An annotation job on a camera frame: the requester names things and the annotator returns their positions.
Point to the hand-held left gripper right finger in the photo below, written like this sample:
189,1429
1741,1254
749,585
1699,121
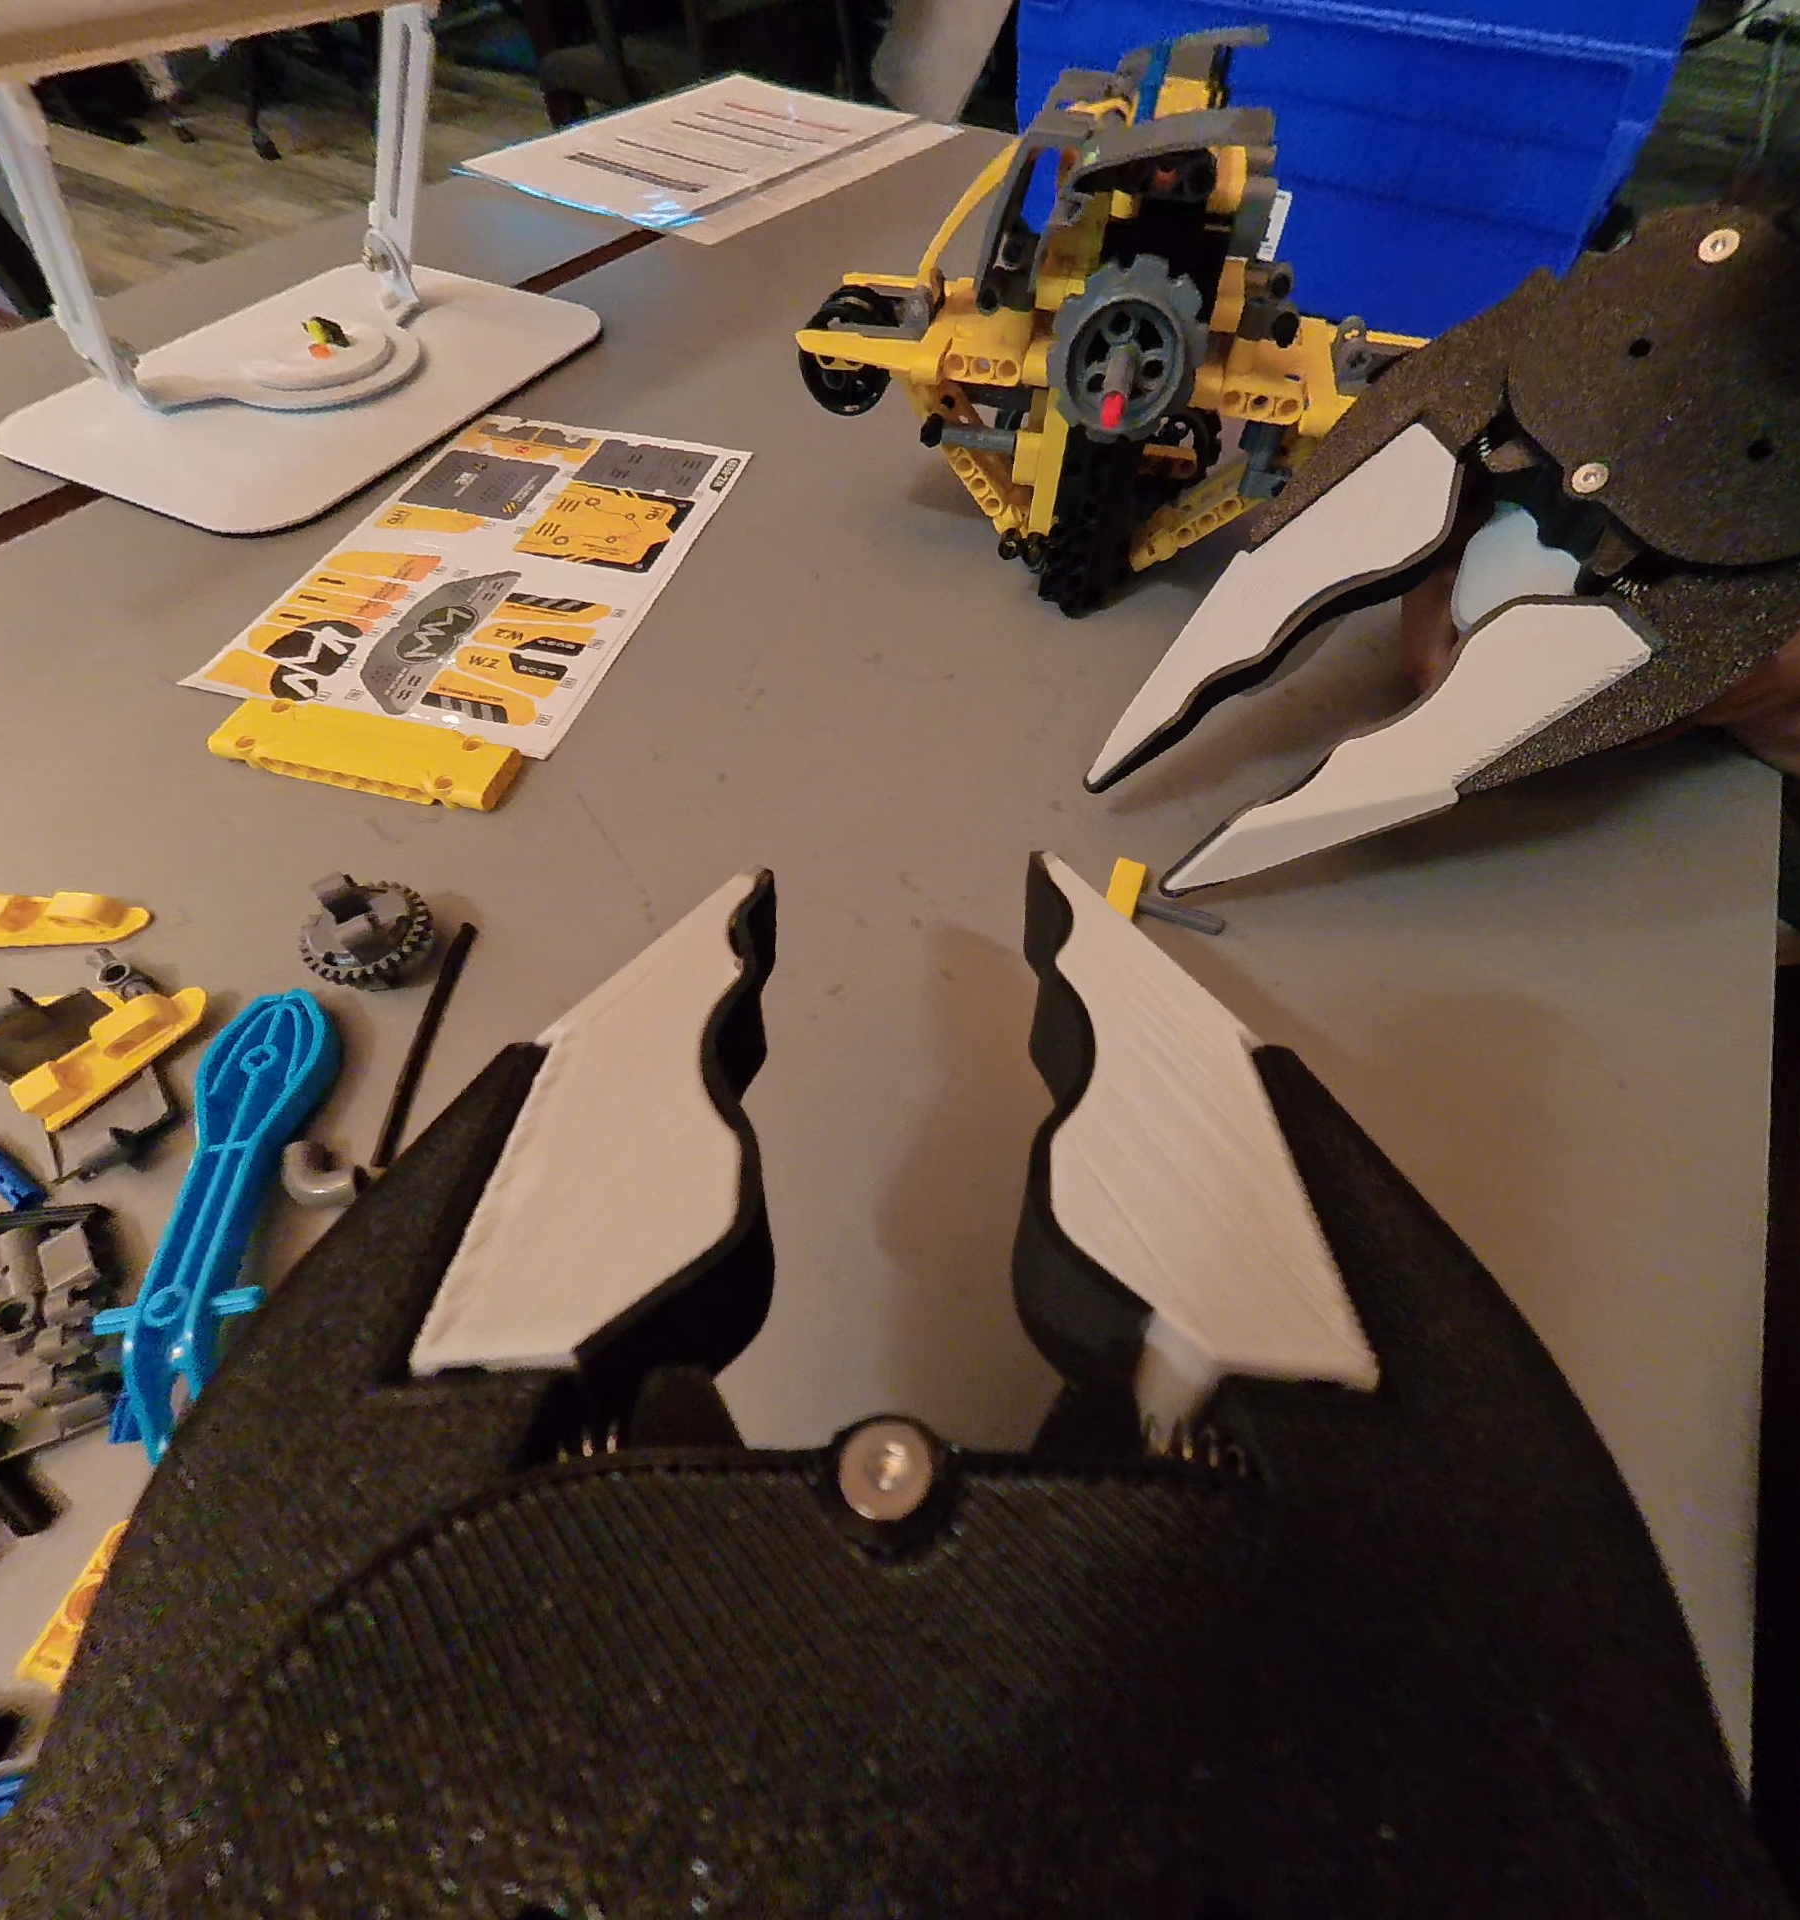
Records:
1201,1199

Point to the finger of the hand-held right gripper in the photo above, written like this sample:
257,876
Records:
1441,720
1290,570

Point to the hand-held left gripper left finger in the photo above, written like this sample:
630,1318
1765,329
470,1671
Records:
602,1199

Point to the dark grey axle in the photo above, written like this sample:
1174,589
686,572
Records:
1186,914

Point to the yellow thin beam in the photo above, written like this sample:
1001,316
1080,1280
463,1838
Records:
1130,881

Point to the pile of small building pieces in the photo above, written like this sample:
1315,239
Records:
30,1274

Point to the grey curved elbow piece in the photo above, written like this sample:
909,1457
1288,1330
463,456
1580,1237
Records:
315,1185

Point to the black long axle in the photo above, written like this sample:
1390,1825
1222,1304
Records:
422,1050

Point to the yellow black toy vehicle model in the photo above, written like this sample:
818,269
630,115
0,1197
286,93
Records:
1126,345

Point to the dark grey bevel gear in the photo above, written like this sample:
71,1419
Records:
368,937

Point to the blue brick separator tool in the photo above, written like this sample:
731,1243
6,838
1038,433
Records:
257,1095

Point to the blue plastic bin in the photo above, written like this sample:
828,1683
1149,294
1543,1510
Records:
1441,121

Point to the yellow rectangular panel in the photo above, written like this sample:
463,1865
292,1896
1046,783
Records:
360,750

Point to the yellow curved panel piece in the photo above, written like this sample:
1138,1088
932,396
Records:
62,914
105,1050

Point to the yellow sticker sheet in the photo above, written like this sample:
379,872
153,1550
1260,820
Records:
466,600

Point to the printed paper sheet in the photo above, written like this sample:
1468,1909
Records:
721,149

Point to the white book stand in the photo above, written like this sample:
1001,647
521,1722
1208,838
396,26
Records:
239,434

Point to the small yellow black piece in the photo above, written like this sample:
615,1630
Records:
327,336

